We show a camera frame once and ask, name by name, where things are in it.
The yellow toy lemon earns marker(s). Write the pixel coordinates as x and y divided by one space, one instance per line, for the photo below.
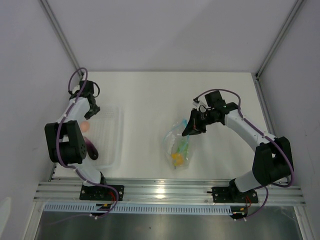
177 159

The left aluminium frame post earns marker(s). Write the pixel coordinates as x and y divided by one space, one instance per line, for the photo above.
58 30

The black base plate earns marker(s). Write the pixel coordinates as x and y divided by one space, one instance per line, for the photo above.
232 195
96 193

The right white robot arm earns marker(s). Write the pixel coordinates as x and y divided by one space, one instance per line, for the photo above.
273 161

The white slotted cable duct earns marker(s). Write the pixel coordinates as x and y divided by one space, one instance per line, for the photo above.
133 208

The aluminium frame post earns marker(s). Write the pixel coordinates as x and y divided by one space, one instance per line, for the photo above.
58 30
281 35

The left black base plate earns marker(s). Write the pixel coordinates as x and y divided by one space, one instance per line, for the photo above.
96 193

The peach coloured egg toy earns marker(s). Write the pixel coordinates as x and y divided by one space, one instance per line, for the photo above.
84 126

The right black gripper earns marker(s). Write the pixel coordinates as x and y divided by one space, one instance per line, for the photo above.
194 126

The purple toy eggplant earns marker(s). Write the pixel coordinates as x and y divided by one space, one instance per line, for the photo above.
91 149

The right aluminium frame post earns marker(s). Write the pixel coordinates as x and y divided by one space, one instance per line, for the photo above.
281 35

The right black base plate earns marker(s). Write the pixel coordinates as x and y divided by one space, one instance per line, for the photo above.
232 195

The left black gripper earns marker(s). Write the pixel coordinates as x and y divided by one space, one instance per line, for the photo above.
95 110

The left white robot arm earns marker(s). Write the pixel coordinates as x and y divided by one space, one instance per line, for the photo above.
65 141

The clear zip top bag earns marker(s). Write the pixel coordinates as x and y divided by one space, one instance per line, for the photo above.
170 144

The white perforated plastic basket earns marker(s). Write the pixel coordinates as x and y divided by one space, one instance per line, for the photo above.
106 133

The green toy vegetable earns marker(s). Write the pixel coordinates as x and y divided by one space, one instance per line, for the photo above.
183 147

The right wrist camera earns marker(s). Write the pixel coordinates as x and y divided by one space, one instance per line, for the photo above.
199 105

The aluminium mounting rail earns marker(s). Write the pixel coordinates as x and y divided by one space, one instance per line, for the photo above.
163 191

